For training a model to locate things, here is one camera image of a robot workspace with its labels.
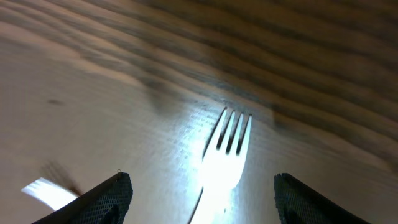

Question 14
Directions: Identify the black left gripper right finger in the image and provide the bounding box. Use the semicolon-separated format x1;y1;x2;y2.
274;173;367;224

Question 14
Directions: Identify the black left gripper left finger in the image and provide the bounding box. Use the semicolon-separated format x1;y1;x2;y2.
35;172;133;224

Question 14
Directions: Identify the white plastic fork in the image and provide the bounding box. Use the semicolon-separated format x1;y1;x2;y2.
21;177;79;211
190;109;252;224

